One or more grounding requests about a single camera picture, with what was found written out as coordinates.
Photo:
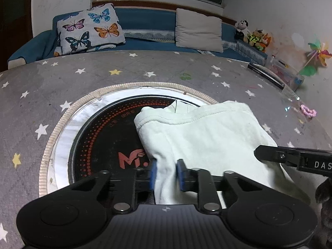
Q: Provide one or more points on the blue sofa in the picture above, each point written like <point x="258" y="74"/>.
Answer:
<point x="145" y="19"/>

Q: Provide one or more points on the grey star-print tablecloth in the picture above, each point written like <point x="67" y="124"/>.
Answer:
<point x="31" y="109"/>

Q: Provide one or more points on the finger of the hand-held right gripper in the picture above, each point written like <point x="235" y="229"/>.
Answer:
<point x="272" y="154"/>

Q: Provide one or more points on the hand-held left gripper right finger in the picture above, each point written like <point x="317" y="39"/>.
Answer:
<point x="181" y="176"/>

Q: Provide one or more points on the orange fox plush toy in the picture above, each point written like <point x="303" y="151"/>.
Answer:
<point x="265" y="41"/>

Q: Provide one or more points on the plain grey pillow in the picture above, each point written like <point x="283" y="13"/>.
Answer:
<point x="198" y="29"/>

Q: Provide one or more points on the lace sofa cover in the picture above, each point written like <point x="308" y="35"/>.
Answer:
<point x="150" y="35"/>

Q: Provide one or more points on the clear plastic box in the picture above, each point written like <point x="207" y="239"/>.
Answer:
<point x="284" y="71"/>

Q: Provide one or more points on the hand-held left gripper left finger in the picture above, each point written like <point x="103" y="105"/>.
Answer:
<point x="153" y="173"/>

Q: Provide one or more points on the butterfly print pillow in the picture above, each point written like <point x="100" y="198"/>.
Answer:
<point x="88" y="28"/>

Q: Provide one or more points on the dark wooden door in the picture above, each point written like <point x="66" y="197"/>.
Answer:
<point x="14" y="13"/>

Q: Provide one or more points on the panda plush toy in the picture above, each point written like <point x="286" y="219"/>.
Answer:
<point x="241" y="28"/>

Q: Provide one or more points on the black round induction cooktop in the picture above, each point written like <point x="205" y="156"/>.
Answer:
<point x="103" y="134"/>

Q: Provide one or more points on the black stick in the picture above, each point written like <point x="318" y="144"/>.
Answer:
<point x="264" y="74"/>

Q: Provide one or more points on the clear plastic wrapper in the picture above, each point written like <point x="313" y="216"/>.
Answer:
<point x="289" y="96"/>

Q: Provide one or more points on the pale white garment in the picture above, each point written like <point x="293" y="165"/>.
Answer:
<point x="207" y="134"/>

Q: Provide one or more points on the colourful pinwheel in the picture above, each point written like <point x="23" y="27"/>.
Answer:
<point x="317" y="54"/>

